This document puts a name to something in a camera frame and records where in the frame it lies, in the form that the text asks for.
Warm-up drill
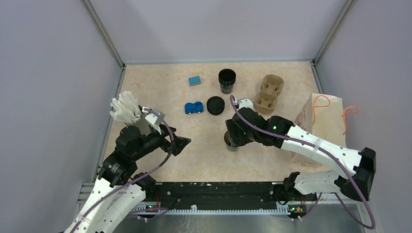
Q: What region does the grey straw holder cup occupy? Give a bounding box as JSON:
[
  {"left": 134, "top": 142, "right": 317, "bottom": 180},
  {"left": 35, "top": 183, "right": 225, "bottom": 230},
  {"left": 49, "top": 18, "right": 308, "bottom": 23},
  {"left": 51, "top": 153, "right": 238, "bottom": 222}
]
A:
[{"left": 134, "top": 118, "right": 151, "bottom": 135}]

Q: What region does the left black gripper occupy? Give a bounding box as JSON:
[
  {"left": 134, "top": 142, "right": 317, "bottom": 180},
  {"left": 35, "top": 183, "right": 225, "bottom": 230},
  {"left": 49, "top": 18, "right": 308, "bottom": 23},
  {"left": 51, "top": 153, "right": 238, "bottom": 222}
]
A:
[{"left": 132, "top": 123, "right": 191, "bottom": 160}]

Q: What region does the blue toy brick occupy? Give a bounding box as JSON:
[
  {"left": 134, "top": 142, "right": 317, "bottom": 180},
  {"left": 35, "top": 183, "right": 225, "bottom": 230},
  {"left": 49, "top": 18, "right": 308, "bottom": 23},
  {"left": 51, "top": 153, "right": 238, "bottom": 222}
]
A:
[{"left": 188, "top": 76, "right": 202, "bottom": 86}]

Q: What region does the white straws bundle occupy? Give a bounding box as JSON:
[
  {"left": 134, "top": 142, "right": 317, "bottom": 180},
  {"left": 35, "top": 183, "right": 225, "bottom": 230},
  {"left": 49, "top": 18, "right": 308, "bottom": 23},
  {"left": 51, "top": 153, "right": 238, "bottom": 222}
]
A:
[{"left": 109, "top": 91, "right": 142, "bottom": 125}]

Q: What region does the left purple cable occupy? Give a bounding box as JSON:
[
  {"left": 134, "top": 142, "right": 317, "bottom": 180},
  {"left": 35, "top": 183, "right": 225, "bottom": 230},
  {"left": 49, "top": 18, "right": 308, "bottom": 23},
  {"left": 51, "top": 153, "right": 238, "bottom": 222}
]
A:
[{"left": 69, "top": 107, "right": 175, "bottom": 233}]

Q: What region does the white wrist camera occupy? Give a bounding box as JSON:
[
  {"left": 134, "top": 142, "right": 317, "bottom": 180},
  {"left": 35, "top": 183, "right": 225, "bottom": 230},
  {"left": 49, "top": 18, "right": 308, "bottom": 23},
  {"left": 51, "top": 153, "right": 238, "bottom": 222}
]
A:
[
  {"left": 142, "top": 107, "right": 165, "bottom": 134},
  {"left": 235, "top": 99, "right": 254, "bottom": 110}
]

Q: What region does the blue toy car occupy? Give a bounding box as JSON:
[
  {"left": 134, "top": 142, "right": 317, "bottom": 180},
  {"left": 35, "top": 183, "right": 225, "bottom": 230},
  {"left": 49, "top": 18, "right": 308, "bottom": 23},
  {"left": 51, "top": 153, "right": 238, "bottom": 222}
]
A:
[{"left": 184, "top": 101, "right": 204, "bottom": 115}]

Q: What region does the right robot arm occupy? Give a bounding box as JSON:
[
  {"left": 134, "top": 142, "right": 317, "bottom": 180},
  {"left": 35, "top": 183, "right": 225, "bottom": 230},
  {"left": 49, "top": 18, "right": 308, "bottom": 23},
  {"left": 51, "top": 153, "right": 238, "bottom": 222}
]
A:
[{"left": 225, "top": 107, "right": 377, "bottom": 201}]

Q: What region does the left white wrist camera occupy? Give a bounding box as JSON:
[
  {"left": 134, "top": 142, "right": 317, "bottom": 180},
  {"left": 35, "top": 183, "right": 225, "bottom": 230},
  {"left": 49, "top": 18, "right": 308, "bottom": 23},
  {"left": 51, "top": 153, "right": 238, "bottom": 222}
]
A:
[{"left": 142, "top": 107, "right": 165, "bottom": 134}]

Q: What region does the single black coffee cup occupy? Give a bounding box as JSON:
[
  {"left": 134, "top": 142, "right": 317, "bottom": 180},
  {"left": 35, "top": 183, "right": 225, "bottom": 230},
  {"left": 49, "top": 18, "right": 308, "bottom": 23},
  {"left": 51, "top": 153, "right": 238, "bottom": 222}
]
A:
[{"left": 223, "top": 131, "right": 239, "bottom": 151}]

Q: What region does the black cup lid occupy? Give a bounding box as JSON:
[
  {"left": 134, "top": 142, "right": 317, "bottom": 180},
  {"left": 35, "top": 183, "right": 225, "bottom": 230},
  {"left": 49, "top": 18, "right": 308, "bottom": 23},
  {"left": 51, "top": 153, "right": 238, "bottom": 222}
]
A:
[{"left": 206, "top": 96, "right": 225, "bottom": 116}]

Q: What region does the purple cable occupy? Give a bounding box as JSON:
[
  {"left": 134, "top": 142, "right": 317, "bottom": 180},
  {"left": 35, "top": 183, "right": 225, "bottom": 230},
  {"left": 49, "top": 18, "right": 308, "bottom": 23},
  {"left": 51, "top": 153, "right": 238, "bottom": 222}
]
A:
[
  {"left": 69, "top": 107, "right": 175, "bottom": 233},
  {"left": 229, "top": 95, "right": 377, "bottom": 230}
]

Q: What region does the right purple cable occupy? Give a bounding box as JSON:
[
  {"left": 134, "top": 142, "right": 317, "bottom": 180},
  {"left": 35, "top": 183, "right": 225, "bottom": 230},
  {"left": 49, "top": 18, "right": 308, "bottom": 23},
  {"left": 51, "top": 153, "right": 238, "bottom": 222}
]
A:
[{"left": 229, "top": 95, "right": 377, "bottom": 230}]

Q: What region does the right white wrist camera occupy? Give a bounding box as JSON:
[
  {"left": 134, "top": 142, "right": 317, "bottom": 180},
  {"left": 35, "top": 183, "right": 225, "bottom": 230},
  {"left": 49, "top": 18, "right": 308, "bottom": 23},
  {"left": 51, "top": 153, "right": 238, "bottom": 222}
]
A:
[{"left": 235, "top": 99, "right": 254, "bottom": 110}]

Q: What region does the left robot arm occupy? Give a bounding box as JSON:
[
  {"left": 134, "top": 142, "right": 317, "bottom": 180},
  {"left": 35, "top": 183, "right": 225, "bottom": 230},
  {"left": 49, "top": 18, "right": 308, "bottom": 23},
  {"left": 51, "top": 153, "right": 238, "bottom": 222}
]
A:
[{"left": 65, "top": 125, "right": 191, "bottom": 233}]

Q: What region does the brown cardboard cup carrier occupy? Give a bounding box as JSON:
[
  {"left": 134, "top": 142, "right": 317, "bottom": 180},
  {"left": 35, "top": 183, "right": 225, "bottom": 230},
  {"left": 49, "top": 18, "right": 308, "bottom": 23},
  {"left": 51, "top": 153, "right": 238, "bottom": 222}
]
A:
[{"left": 253, "top": 74, "right": 284, "bottom": 114}]

